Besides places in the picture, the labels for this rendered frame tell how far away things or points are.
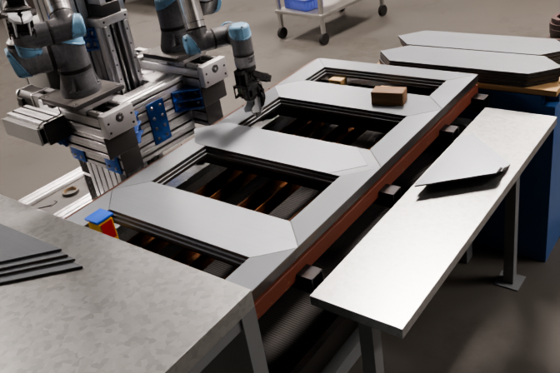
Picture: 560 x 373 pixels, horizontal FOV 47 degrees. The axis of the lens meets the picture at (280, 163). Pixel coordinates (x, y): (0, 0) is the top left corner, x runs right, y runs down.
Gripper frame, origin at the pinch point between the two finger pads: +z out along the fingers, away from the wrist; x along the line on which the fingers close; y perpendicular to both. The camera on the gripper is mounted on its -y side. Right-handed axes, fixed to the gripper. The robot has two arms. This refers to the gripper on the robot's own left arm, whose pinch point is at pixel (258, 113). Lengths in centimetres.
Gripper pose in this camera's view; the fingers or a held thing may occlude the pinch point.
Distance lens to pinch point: 243.6
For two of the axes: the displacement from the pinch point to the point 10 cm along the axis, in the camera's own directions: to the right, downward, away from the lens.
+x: 8.0, 1.8, -5.8
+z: 1.5, 8.7, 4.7
